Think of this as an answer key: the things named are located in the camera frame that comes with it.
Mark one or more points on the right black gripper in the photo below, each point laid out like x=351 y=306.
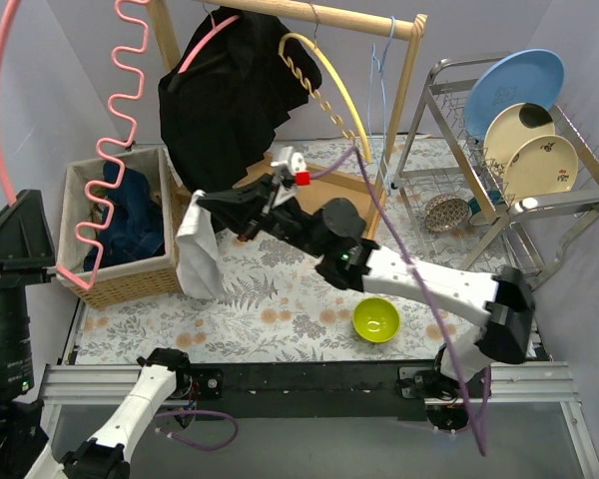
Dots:
x=259 y=209

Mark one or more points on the white cloth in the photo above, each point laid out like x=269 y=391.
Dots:
x=198 y=269

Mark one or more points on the floral tablecloth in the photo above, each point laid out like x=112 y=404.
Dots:
x=276 y=307

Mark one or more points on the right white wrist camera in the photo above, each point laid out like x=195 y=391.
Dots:
x=288 y=166

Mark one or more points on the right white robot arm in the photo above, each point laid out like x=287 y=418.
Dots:
x=499 y=306

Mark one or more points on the wooden clothes rack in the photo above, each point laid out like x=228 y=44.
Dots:
x=343 y=185

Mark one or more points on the wicker laundry basket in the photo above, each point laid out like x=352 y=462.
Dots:
x=136 y=279

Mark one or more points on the cream plate with flower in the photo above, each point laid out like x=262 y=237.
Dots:
x=544 y=165

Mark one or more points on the cream plate with black spot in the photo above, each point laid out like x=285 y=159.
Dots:
x=511 y=129

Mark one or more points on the metal dish rack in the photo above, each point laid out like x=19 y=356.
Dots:
x=536 y=231

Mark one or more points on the blue plate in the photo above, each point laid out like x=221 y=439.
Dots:
x=531 y=76

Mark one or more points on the navy blue denim garment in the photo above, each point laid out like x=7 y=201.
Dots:
x=136 y=231

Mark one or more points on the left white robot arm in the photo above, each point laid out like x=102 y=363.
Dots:
x=28 y=429

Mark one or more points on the blue wire hanger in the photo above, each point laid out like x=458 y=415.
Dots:
x=377 y=69

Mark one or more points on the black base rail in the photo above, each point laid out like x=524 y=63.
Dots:
x=407 y=390

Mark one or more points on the black garment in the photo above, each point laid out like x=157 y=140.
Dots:
x=219 y=115

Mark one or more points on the green bowl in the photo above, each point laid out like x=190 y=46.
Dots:
x=376 y=320

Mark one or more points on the patterned small bowl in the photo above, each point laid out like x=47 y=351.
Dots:
x=444 y=213

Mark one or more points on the yellow hanger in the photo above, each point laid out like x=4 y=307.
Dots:
x=339 y=95

